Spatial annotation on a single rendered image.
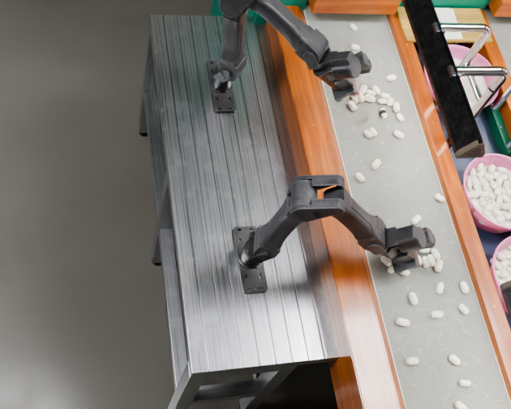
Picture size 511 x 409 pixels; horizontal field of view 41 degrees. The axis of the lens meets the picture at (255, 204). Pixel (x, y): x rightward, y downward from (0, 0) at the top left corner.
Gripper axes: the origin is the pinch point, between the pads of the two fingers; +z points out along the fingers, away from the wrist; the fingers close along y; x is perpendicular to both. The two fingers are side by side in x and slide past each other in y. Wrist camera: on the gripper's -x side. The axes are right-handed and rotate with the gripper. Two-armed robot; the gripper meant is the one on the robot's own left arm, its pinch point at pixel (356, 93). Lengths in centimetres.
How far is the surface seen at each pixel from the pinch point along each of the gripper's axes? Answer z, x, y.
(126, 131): 9, 105, 45
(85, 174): -4, 116, 25
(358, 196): 5.9, 10.0, -28.7
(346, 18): 15.4, 2.2, 40.3
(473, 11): 49, -31, 41
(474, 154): -0.4, -26.7, -34.5
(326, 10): 3.2, 3.6, 37.3
